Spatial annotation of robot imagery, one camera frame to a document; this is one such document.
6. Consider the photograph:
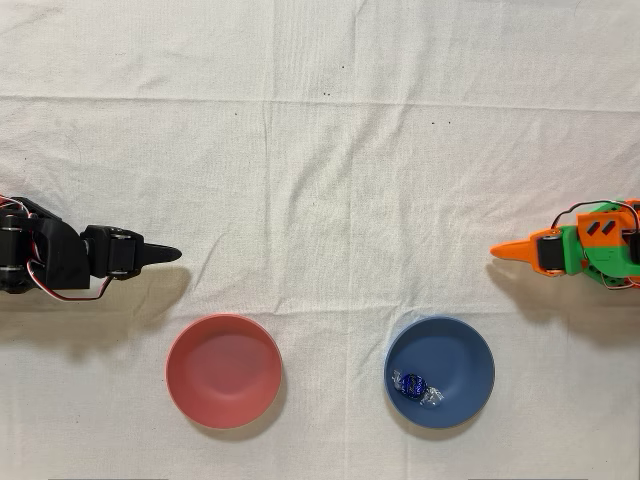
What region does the white tablecloth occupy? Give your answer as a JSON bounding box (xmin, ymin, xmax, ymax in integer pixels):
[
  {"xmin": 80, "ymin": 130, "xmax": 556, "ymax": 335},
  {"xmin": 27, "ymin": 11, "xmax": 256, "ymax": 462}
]
[{"xmin": 0, "ymin": 0, "xmax": 640, "ymax": 480}]

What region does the blue foil-wrapped candy ball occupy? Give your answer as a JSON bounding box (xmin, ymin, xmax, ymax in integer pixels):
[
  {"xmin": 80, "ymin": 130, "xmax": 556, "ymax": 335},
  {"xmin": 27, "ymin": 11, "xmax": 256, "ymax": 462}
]
[{"xmin": 391, "ymin": 368, "xmax": 445, "ymax": 409}]

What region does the blue bowl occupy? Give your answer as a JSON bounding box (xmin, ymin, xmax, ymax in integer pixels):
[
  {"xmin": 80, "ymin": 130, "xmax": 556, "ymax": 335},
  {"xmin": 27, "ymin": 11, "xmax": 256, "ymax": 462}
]
[{"xmin": 383, "ymin": 314, "xmax": 496, "ymax": 430}]

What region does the pink bowl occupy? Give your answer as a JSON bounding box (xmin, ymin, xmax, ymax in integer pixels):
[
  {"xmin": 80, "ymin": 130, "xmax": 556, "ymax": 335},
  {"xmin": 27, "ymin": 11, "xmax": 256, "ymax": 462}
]
[{"xmin": 165, "ymin": 313, "xmax": 284, "ymax": 430}]

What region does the orange arm gripper cable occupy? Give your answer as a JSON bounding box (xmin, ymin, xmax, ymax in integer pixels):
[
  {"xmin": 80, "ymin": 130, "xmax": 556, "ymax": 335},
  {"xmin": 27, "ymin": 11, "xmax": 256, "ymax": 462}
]
[{"xmin": 551, "ymin": 199, "xmax": 640, "ymax": 231}]

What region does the black arm gripper cable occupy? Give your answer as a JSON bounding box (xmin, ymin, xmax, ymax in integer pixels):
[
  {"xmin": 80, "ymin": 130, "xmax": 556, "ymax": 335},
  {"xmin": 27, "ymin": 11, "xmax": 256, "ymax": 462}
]
[{"xmin": 27, "ymin": 259, "xmax": 115, "ymax": 302}]

